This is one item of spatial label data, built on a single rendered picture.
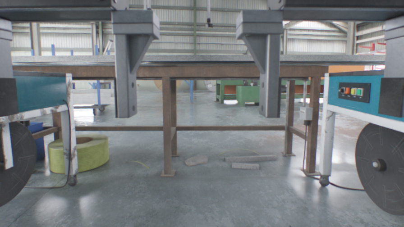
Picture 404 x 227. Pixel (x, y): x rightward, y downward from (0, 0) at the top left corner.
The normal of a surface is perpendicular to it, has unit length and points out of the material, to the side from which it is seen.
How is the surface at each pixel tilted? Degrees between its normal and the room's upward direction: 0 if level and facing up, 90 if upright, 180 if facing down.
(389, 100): 90
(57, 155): 90
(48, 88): 90
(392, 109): 90
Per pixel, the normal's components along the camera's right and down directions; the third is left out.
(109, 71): 0.01, 0.11
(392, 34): -1.00, 0.00
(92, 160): 0.79, 0.06
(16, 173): 1.00, 0.00
